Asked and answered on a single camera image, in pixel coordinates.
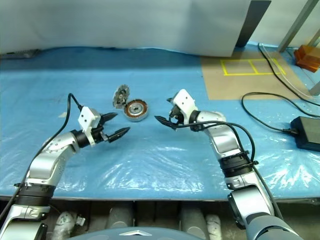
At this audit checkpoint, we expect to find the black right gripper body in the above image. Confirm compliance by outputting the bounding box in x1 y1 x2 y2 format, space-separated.
168 103 187 128

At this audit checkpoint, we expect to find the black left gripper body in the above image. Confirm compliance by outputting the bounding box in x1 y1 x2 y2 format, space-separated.
91 117 111 145

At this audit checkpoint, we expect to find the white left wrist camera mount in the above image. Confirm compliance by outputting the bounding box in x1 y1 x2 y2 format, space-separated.
77 106 103 148

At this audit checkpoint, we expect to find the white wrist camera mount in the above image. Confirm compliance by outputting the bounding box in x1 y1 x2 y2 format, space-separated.
172 88 201 126
77 106 103 148

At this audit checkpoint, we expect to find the black power adapter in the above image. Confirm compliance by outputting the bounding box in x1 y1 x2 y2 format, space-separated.
289 116 320 151

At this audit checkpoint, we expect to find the blue plastic table cover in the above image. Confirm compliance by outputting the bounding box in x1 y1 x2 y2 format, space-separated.
0 41 320 201

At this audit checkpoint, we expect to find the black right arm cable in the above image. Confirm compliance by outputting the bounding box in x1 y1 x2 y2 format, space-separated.
171 121 285 221

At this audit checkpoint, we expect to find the white wrapped bundle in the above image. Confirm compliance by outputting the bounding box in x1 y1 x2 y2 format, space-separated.
55 211 76 237
205 214 222 238

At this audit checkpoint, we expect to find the grey round metal part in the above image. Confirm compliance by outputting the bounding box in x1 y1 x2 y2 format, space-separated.
123 98 150 123

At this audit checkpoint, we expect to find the black adapter power cable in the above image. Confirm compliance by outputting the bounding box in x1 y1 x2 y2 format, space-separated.
241 92 320 133

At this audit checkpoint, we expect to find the brown cardboard sheet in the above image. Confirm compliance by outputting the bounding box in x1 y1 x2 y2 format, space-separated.
201 53 320 101

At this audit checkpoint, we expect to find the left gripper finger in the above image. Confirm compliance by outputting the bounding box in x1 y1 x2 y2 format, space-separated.
106 126 131 144
99 112 119 126

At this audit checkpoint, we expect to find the grey robot torso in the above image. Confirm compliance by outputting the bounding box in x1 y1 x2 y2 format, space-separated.
72 226 198 240

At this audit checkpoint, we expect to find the grey rounded cylinder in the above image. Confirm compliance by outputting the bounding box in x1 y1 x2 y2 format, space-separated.
107 201 135 230
180 206 208 233

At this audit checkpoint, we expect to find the aluminium frame post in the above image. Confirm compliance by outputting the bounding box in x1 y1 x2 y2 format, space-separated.
278 0 320 53

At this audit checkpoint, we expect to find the orange brown box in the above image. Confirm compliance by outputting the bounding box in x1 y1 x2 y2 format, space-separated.
293 44 320 73

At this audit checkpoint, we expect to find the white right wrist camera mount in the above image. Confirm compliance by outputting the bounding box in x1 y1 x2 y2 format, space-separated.
172 88 201 126

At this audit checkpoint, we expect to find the large white cabinet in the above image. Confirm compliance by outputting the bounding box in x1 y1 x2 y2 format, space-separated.
0 0 272 58

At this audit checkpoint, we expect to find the long black cable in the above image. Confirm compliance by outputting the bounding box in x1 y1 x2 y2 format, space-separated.
258 43 320 100

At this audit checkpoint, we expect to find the grey round motor cover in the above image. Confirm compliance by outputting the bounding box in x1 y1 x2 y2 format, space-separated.
112 84 131 110

